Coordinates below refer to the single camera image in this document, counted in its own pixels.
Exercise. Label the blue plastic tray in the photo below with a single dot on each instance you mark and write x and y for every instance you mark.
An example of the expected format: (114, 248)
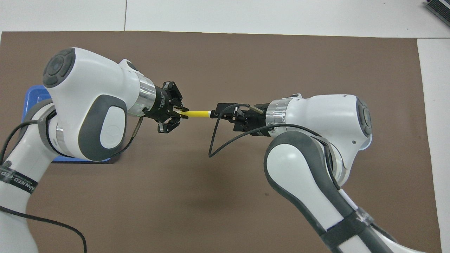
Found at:
(33, 98)

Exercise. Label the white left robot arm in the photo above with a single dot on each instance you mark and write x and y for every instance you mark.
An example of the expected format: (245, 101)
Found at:
(88, 80)

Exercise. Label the yellow marker pen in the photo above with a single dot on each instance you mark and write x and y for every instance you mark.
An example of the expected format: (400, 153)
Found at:
(197, 114)

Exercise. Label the grey ribbed device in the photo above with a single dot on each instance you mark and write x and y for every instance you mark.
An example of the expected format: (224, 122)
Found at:
(441, 7)

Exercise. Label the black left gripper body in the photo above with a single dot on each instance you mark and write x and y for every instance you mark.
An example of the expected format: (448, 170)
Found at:
(158, 103)

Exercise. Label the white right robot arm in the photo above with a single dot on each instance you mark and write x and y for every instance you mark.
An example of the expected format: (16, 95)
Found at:
(316, 116)

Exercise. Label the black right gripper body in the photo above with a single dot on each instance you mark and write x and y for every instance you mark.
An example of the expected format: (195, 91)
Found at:
(256, 119)

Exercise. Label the brown paper table mat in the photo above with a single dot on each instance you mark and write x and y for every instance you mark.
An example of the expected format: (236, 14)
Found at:
(225, 70)

